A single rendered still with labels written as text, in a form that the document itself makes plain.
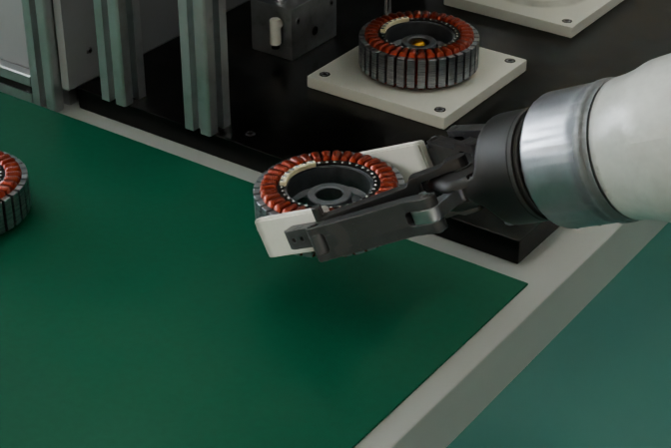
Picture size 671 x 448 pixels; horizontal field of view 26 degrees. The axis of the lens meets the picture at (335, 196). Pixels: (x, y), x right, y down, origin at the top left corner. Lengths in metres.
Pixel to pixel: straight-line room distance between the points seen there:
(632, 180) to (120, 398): 0.38
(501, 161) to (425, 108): 0.38
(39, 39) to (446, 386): 0.55
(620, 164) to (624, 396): 1.41
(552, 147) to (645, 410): 1.37
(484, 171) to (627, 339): 1.46
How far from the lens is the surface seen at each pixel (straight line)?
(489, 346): 1.05
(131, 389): 1.01
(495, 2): 1.52
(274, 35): 1.40
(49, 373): 1.04
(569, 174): 0.89
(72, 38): 1.36
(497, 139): 0.93
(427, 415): 0.99
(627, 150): 0.85
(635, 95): 0.86
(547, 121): 0.90
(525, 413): 2.20
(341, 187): 1.08
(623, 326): 2.40
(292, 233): 1.01
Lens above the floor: 1.36
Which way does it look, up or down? 30 degrees down
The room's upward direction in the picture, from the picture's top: straight up
